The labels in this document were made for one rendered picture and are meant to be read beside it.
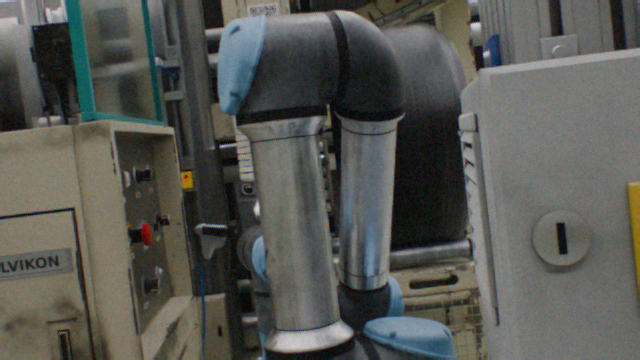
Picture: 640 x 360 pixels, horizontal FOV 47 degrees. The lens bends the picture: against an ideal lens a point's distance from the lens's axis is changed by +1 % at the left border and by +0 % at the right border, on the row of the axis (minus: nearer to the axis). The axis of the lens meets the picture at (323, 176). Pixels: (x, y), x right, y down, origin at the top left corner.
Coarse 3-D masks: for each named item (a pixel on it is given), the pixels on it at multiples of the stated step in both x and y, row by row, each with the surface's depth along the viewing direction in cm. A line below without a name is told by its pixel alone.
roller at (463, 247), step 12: (456, 240) 177; (468, 240) 176; (396, 252) 175; (408, 252) 175; (420, 252) 175; (432, 252) 175; (444, 252) 175; (456, 252) 175; (468, 252) 176; (336, 264) 174; (396, 264) 176
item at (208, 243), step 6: (198, 228) 129; (198, 234) 129; (204, 240) 129; (210, 240) 128; (216, 240) 127; (222, 240) 126; (204, 246) 129; (210, 246) 128; (216, 246) 127; (222, 246) 126; (204, 252) 129; (210, 252) 128
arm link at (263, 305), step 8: (256, 296) 105; (264, 296) 104; (256, 304) 106; (264, 304) 104; (256, 312) 106; (264, 312) 105; (264, 320) 105; (272, 320) 104; (264, 328) 105; (272, 328) 104; (264, 336) 105; (264, 352) 106
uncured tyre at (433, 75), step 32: (384, 32) 176; (416, 32) 174; (416, 64) 165; (448, 64) 166; (416, 96) 162; (448, 96) 162; (416, 128) 161; (448, 128) 161; (416, 160) 161; (448, 160) 162; (416, 192) 164; (448, 192) 165; (416, 224) 170; (448, 224) 171
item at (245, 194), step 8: (240, 184) 123; (248, 184) 123; (232, 192) 123; (240, 192) 122; (248, 192) 122; (256, 192) 123; (240, 200) 121; (248, 200) 122; (256, 200) 122; (240, 208) 120; (248, 208) 121; (256, 208) 121; (240, 216) 120; (248, 216) 120; (256, 216) 120; (240, 224) 119; (248, 224) 119; (256, 224) 120; (240, 232) 119
